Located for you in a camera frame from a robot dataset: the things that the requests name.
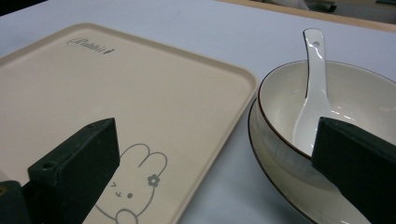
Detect white ceramic plate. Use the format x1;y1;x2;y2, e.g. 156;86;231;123
247;98;374;224

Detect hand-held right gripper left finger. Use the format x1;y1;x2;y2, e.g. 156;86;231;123
27;117;121;224

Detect white ceramic bowl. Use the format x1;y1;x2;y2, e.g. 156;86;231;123
257;60;396;189

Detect beige tray with rabbit print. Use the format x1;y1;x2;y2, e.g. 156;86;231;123
0;22;259;224

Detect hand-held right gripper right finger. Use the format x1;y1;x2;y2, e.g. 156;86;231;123
311;116;396;224

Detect white ceramic spoon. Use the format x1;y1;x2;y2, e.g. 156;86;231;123
291;28;332;157

